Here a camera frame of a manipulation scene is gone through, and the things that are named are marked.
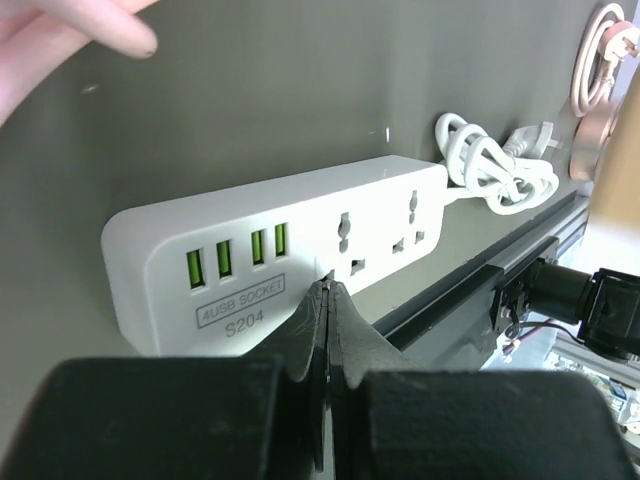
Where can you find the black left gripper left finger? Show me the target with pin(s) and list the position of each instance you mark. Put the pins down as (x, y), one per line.
(257, 416)

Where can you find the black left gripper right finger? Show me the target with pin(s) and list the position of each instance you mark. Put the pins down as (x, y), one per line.
(393, 420)

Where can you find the pink round socket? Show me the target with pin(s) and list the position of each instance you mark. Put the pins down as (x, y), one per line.
(590, 142)

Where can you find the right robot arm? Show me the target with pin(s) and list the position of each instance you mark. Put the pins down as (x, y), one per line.
(604, 305)

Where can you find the bare human hand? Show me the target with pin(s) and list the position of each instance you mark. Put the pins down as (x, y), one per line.
(38, 36)

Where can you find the white power strip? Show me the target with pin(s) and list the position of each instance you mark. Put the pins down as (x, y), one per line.
(215, 273)

